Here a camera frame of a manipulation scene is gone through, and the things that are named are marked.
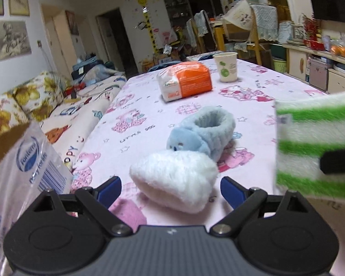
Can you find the grey sketch child picture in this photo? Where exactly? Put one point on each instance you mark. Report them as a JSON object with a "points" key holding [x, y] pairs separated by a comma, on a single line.
{"points": [[14, 39]]}

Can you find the yellow floral cushion far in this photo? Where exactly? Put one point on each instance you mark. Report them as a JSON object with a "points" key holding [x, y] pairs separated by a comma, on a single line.
{"points": [[40, 96]]}

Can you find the white paper cup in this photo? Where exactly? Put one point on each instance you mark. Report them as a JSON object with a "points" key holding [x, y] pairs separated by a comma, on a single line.
{"points": [[226, 63]]}

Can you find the orange tissue pack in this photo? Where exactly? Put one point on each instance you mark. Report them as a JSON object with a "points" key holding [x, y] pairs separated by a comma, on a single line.
{"points": [[184, 80]]}

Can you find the cream tv cabinet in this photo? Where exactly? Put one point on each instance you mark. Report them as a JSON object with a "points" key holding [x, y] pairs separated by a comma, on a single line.
{"points": [[320, 69]]}

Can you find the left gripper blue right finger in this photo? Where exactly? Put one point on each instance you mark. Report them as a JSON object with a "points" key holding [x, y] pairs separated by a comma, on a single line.
{"points": [[234, 193]]}

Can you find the white fluffy sock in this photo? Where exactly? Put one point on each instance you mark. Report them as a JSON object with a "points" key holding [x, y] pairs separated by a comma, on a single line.
{"points": [[180, 180]]}

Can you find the yellow floral cushion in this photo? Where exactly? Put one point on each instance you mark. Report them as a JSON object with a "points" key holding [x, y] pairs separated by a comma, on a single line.
{"points": [[40, 96], [11, 114]]}

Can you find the green waste bin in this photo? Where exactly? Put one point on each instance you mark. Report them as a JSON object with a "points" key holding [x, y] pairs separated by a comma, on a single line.
{"points": [[280, 65]]}

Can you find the cardboard box with plastic liner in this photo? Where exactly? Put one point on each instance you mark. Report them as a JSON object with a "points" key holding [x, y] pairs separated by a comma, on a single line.
{"points": [[29, 165]]}

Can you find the yellow floral cushion near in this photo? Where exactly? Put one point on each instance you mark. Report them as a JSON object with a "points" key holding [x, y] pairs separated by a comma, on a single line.
{"points": [[11, 114]]}

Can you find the green striped white cloth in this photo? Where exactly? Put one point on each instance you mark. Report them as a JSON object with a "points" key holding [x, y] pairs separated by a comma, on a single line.
{"points": [[310, 156]]}

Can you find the sofa with cartoon cover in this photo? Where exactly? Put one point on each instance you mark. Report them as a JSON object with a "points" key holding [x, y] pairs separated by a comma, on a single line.
{"points": [[71, 123]]}

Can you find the blue fluffy headband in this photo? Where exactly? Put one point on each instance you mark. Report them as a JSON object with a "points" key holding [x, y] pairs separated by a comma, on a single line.
{"points": [[207, 131]]}

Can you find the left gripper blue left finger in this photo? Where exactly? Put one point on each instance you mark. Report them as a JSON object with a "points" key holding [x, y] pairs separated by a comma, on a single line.
{"points": [[108, 192]]}

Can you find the giraffe height wall sticker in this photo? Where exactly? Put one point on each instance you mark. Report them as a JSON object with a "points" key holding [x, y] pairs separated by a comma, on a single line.
{"points": [[147, 24]]}

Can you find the wooden dining chair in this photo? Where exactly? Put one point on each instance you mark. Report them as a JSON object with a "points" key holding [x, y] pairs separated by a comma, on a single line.
{"points": [[253, 24]]}

